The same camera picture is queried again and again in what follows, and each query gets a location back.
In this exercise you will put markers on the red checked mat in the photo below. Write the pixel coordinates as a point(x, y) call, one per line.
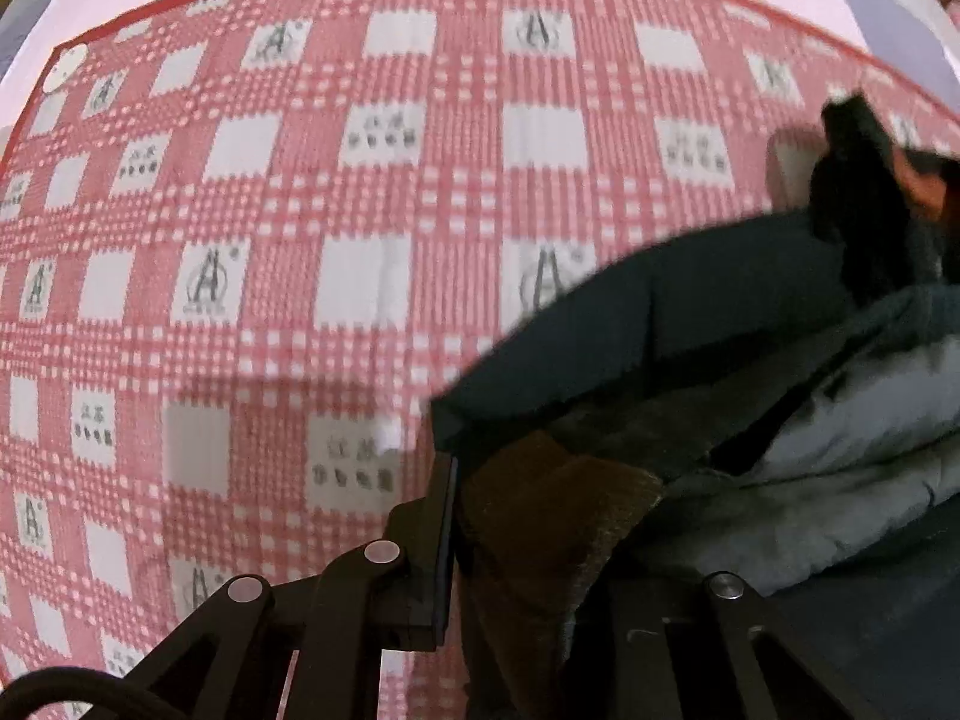
point(300, 202)

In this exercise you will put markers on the dark hooded jacket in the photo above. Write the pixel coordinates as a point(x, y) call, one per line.
point(675, 300)

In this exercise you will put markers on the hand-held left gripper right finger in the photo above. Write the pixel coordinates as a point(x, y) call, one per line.
point(675, 652)

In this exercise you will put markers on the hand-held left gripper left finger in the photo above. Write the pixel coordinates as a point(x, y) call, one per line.
point(446, 540)

